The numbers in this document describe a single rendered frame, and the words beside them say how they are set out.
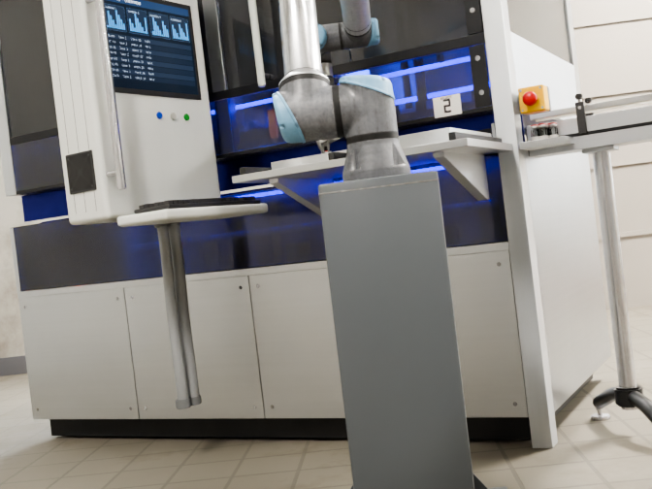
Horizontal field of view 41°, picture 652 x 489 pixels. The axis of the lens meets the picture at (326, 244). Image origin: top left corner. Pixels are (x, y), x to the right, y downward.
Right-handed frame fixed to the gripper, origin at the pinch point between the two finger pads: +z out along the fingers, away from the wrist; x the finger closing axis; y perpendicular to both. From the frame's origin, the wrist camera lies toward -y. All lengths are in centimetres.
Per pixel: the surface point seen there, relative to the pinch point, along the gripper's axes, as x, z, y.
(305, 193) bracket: 0.2, 12.0, -7.8
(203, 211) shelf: -24.3, 14.3, -27.7
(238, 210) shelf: -9.2, 14.5, -25.9
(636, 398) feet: 29, 81, 75
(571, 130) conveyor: 30, 4, 66
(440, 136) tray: -18.0, 3.7, 42.9
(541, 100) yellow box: 19, -5, 61
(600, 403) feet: 49, 87, 61
